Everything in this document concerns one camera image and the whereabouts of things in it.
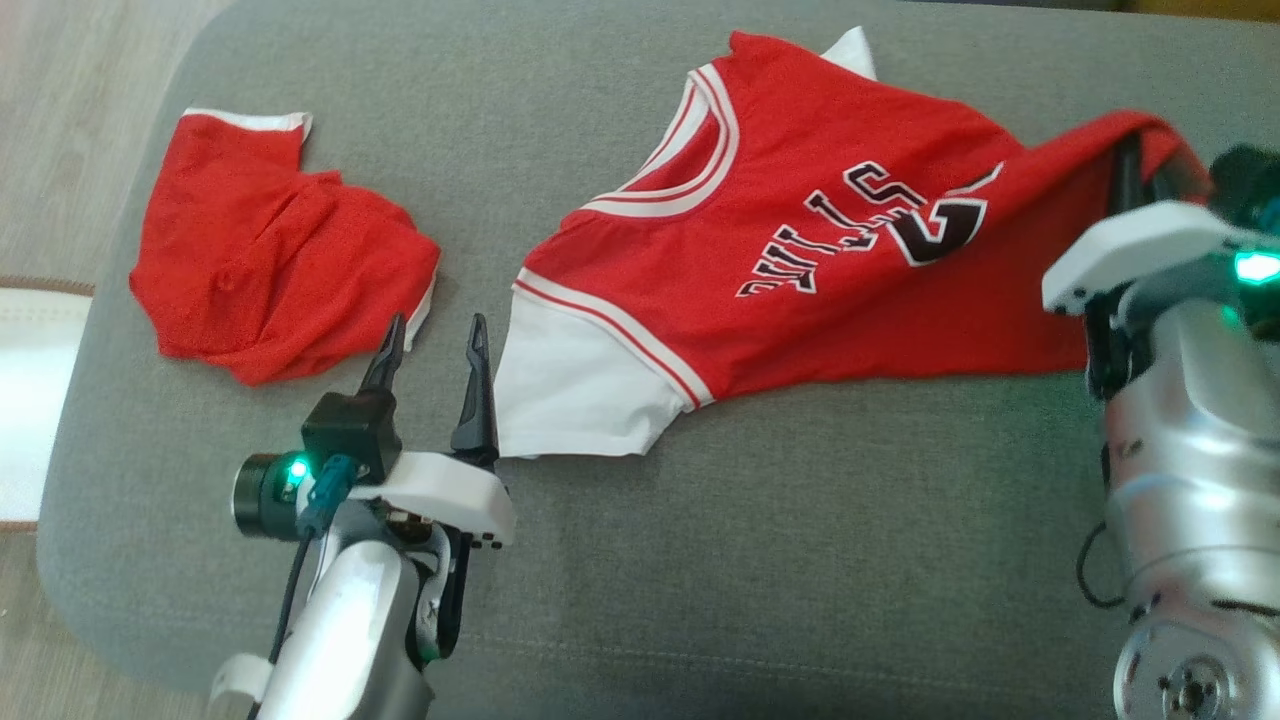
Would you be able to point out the white basket with brown trim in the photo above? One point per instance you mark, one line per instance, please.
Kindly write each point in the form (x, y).
(35, 400)

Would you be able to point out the right black wrist camera box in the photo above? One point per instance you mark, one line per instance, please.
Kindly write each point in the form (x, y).
(1245, 185)

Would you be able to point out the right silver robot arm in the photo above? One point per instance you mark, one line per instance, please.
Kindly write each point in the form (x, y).
(1200, 480)

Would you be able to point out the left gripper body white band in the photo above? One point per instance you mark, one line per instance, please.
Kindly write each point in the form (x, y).
(450, 490)

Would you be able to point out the left black wrist camera box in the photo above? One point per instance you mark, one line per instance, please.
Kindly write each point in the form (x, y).
(350, 435)

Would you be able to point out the red basketball shorts white stripe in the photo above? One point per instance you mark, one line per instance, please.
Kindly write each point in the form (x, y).
(270, 270)

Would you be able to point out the red basketball jersey white sleeves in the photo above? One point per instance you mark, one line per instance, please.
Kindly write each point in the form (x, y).
(800, 200)

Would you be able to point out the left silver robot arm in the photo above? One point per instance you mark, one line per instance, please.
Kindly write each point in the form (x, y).
(350, 620)

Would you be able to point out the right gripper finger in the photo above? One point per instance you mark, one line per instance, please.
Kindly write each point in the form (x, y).
(1180, 187)
(1129, 175)

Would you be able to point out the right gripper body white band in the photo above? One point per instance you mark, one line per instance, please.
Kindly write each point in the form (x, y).
(1140, 250)

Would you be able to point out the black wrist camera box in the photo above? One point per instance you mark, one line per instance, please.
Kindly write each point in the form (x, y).
(350, 435)
(1245, 185)

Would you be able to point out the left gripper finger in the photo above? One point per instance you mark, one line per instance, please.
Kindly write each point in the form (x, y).
(385, 365)
(477, 400)

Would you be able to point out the grey fabric sofa seat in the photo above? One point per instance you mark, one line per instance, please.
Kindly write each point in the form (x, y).
(760, 560)

